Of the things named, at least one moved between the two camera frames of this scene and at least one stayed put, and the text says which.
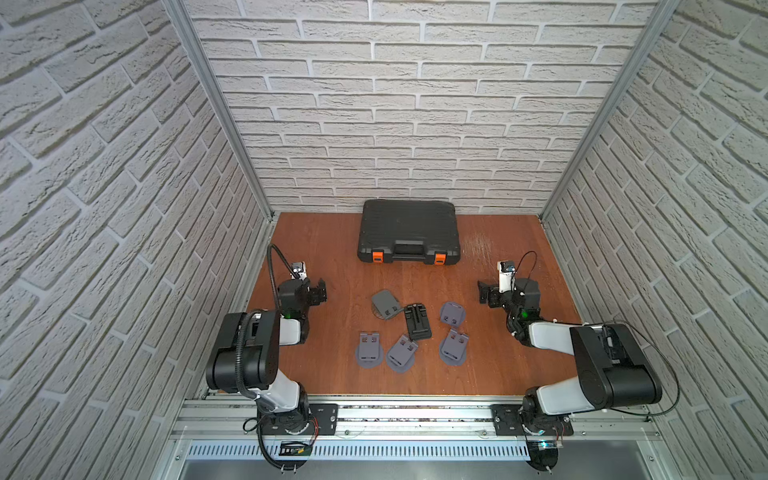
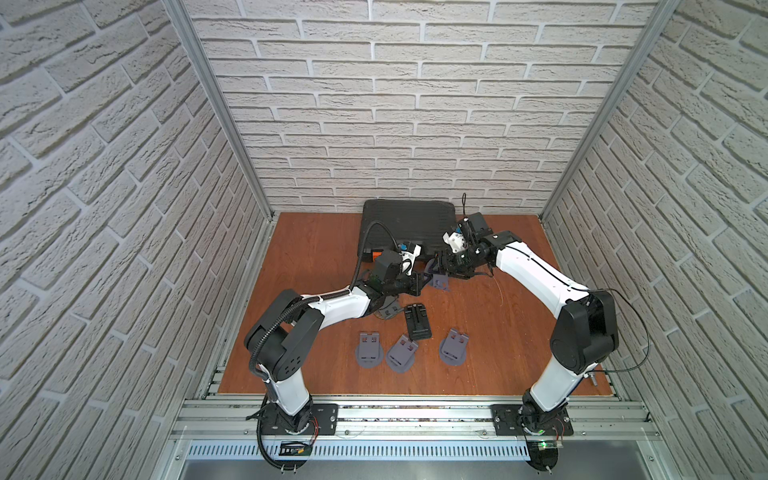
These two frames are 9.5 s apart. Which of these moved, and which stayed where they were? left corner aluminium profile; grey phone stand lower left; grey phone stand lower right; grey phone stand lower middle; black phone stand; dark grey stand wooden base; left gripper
Moved: left gripper
Stayed: grey phone stand lower left; black phone stand; dark grey stand wooden base; left corner aluminium profile; grey phone stand lower middle; grey phone stand lower right
